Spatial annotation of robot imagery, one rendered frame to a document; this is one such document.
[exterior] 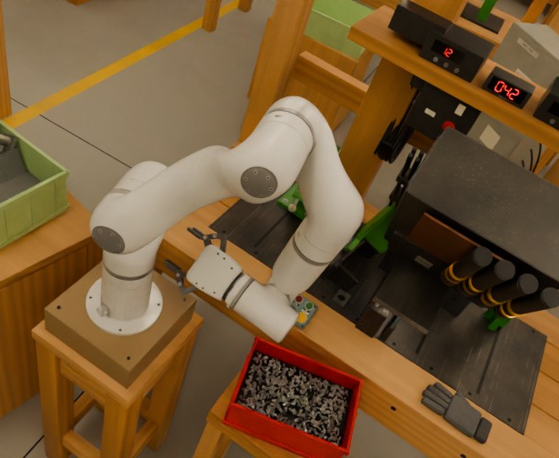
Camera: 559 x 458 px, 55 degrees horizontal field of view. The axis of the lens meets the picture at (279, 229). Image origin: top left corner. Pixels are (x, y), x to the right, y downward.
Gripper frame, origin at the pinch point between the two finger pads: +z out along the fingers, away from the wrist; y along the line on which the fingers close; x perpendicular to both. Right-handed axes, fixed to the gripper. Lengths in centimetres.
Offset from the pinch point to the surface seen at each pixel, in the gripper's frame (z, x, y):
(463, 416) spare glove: -83, -31, 5
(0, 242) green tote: 50, -26, -34
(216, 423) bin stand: -31, -21, -35
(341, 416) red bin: -56, -23, -14
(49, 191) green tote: 50, -32, -15
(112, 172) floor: 98, -170, -14
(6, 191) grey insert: 63, -35, -23
